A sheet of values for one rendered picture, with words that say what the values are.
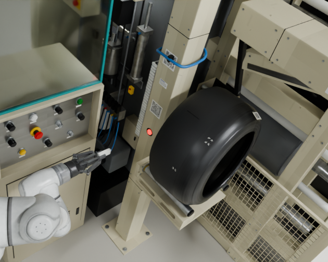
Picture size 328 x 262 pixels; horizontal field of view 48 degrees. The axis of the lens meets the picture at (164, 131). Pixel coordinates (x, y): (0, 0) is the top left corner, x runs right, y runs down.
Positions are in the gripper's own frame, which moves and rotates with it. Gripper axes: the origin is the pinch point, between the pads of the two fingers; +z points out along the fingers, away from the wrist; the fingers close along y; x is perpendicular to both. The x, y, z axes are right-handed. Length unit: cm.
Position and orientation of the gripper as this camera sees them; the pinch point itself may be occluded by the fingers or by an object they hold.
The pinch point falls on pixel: (103, 153)
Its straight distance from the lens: 178.1
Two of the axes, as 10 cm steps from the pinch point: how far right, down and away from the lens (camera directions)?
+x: -2.2, 7.0, 6.8
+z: 7.2, -3.5, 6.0
